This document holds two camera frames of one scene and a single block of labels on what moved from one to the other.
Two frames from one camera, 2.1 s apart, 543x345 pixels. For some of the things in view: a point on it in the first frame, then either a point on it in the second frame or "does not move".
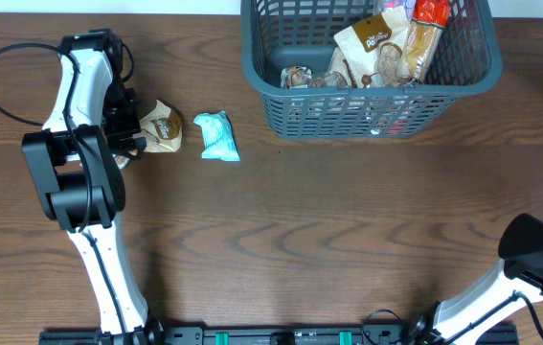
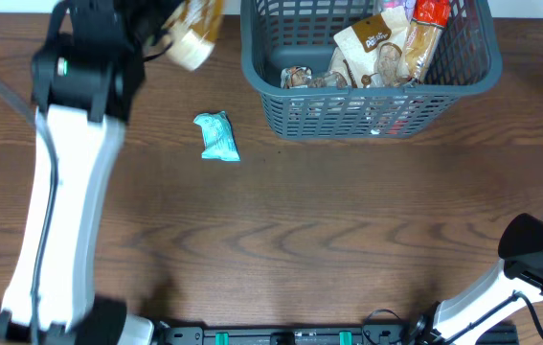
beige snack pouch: [162, 129] → [192, 29]
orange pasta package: [427, 23] does not move
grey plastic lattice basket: [280, 35] does not move
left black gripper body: [124, 104] → [129, 42]
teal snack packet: [218, 137] does not move
